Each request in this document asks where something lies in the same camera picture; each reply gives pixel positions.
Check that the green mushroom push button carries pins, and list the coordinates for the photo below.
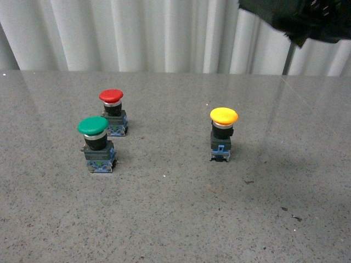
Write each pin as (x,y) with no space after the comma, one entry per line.
(98,150)

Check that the red mushroom push button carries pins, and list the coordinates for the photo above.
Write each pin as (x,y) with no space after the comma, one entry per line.
(114,113)

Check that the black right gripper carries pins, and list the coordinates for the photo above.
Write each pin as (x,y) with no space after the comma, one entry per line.
(325,21)

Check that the white pleated curtain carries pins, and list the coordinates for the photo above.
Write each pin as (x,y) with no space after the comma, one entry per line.
(157,36)

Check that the yellow mushroom push button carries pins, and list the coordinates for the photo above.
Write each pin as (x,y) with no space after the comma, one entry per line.
(223,120)

